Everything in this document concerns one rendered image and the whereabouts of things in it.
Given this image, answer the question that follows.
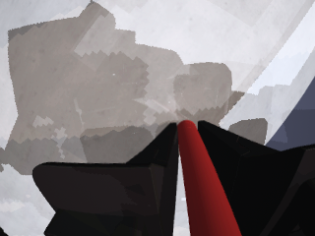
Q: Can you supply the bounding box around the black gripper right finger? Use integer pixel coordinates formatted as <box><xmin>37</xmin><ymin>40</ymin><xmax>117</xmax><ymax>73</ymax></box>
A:
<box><xmin>198</xmin><ymin>121</ymin><xmax>315</xmax><ymax>236</ymax></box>

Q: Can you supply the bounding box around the red peg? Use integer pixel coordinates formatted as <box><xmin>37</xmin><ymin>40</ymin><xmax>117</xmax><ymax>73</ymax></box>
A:
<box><xmin>177</xmin><ymin>121</ymin><xmax>241</xmax><ymax>236</ymax></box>

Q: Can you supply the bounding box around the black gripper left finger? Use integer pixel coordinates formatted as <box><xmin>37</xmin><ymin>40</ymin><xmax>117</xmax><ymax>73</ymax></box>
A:
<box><xmin>32</xmin><ymin>123</ymin><xmax>178</xmax><ymax>236</ymax></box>

